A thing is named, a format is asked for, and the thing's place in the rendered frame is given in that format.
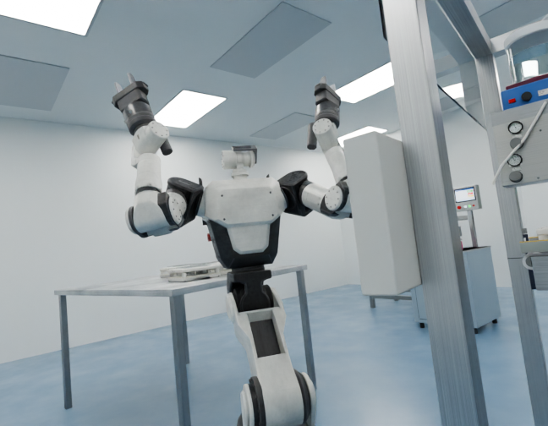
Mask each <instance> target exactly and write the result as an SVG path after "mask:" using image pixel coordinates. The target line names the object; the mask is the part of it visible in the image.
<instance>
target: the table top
mask: <svg viewBox="0 0 548 426"><path fill-rule="evenodd" d="M265 269H266V270H271V276H279V275H283V274H287V273H291V272H295V271H300V270H307V269H308V268H307V265H282V266H267V267H265ZM226 285H227V274H222V275H221V276H218V277H209V278H203V279H197V280H193V281H185V282H181V281H168V277H164V278H160V275H158V276H147V277H141V278H134V279H129V280H123V281H112V282H106V283H100V284H94V285H89V286H82V287H71V288H65V289H59V290H54V295H80V296H139V297H175V296H179V295H184V294H188V293H192V292H199V291H204V290H208V289H212V288H217V287H225V286H226Z"/></svg>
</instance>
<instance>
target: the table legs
mask: <svg viewBox="0 0 548 426"><path fill-rule="evenodd" d="M296 275H297V283H298V290H299V305H300V313H301V321H302V329H303V337H304V351H305V359H306V367H307V375H308V376H309V378H310V379H311V381H312V383H313V385H314V387H315V390H317V386H316V378H315V364H314V356H313V349H312V341H311V334H310V319H309V311H308V304H307V296H306V288H305V281H304V271H303V270H300V271H296ZM58 302H59V318H60V334H61V349H62V366H63V396H64V409H66V410H67V409H70V408H72V407H73V406H72V391H71V375H70V360H69V330H68V315H67V299H66V295H58ZM169 303H170V314H171V325H172V335H173V356H174V367H175V377H176V388H177V398H178V419H179V426H191V421H190V410H189V390H188V380H187V369H186V364H188V363H189V344H188V333H187V323H186V313H185V302H184V295H179V296H175V297H169Z"/></svg>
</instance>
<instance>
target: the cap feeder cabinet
mask: <svg viewBox="0 0 548 426"><path fill-rule="evenodd" d="M490 247H491V246H482V247H478V248H473V247H467V248H463V260H464V266H465V272H466V277H467V283H468V289H469V300H470V305H471V311H472V317H473V322H474V333H475V334H478V328H480V327H481V326H482V325H485V324H487V323H489V322H491V321H492V323H494V324H496V323H497V318H498V317H500V316H501V310H500V304H499V298H498V293H497V288H496V278H495V272H494V266H493V261H492V256H491V250H490ZM411 297H412V303H413V309H414V321H415V322H419V323H420V328H425V323H427V318H426V312H425V301H424V294H423V287H422V285H420V286H417V287H415V288H413V289H411Z"/></svg>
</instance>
